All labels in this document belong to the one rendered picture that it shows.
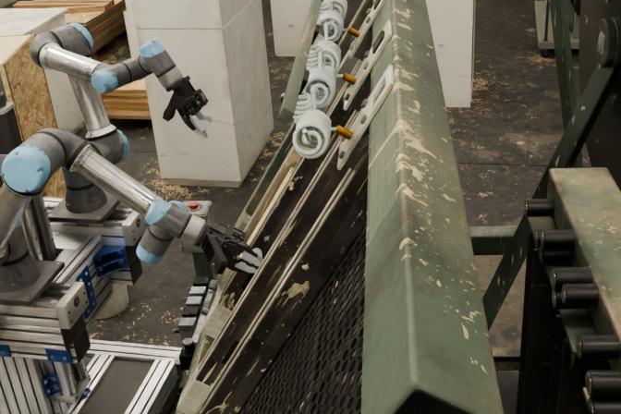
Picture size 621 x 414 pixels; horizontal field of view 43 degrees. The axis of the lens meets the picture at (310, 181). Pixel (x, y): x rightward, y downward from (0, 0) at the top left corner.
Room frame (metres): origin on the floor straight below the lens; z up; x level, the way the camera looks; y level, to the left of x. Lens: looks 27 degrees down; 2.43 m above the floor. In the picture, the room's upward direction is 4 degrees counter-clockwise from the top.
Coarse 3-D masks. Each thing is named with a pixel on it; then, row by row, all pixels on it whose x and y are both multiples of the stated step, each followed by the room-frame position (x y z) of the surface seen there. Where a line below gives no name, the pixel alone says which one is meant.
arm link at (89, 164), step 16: (48, 128) 2.06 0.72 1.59; (64, 144) 2.03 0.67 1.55; (80, 144) 2.07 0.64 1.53; (80, 160) 2.05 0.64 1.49; (96, 160) 2.06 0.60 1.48; (96, 176) 2.03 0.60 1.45; (112, 176) 2.04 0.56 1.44; (128, 176) 2.06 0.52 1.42; (112, 192) 2.02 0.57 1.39; (128, 192) 2.02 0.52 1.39; (144, 192) 2.03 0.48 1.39; (144, 208) 2.00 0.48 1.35
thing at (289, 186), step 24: (384, 0) 1.88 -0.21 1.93; (336, 24) 1.93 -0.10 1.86; (360, 48) 1.91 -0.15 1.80; (336, 120) 1.92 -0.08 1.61; (312, 168) 1.92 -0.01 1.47; (288, 192) 1.93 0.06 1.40; (288, 216) 1.93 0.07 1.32; (264, 240) 1.94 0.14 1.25; (240, 288) 1.95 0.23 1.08; (216, 312) 1.96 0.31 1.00
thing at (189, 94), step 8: (184, 80) 2.46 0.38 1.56; (168, 88) 2.46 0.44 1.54; (176, 88) 2.48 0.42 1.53; (184, 88) 2.47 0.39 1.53; (192, 88) 2.48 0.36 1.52; (184, 96) 2.47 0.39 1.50; (192, 96) 2.44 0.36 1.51; (200, 96) 2.48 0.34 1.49; (176, 104) 2.46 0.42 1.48; (184, 104) 2.45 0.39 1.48; (192, 104) 2.44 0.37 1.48; (200, 104) 2.46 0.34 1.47; (184, 112) 2.45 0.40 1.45; (192, 112) 2.45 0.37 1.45
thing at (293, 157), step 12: (348, 60) 2.44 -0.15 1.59; (336, 72) 2.46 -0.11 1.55; (348, 72) 2.44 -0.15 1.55; (336, 84) 2.44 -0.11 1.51; (336, 96) 2.44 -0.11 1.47; (324, 108) 2.45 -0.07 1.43; (288, 156) 2.46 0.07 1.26; (300, 156) 2.46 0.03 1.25; (288, 168) 2.46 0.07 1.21; (276, 180) 2.47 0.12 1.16; (264, 204) 2.47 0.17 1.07; (252, 216) 2.50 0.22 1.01; (252, 228) 2.48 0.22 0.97
